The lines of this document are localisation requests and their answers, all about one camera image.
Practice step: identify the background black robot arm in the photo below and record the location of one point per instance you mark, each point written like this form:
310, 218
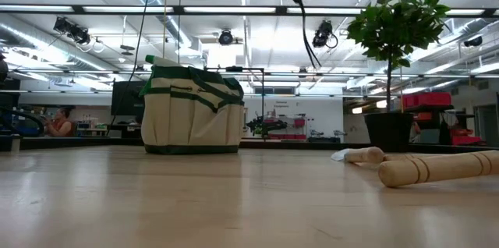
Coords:
261, 125

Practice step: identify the beige green-trimmed gardening bag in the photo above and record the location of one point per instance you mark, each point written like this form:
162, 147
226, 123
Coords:
187, 123

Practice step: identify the black overhead beam with lights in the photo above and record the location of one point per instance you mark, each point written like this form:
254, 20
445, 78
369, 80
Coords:
234, 10

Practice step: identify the black ceiling-hung device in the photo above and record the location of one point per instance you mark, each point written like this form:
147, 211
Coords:
473, 41
225, 38
321, 35
80, 34

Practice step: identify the black monitor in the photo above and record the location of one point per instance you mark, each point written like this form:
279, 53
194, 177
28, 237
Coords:
124, 100

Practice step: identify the person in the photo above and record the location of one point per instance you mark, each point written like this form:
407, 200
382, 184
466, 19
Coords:
60, 127

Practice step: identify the red storage bins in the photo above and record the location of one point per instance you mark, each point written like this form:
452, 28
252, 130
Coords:
299, 122
466, 140

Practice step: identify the green plant in black pot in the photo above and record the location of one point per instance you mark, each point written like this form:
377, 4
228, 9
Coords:
389, 131

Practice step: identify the red storage bins shelf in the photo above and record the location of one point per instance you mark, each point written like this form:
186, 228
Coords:
429, 100

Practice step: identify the black metal table frame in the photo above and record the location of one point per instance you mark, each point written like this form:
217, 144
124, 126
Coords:
97, 143

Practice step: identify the short white post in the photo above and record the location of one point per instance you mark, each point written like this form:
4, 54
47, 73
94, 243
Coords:
15, 144

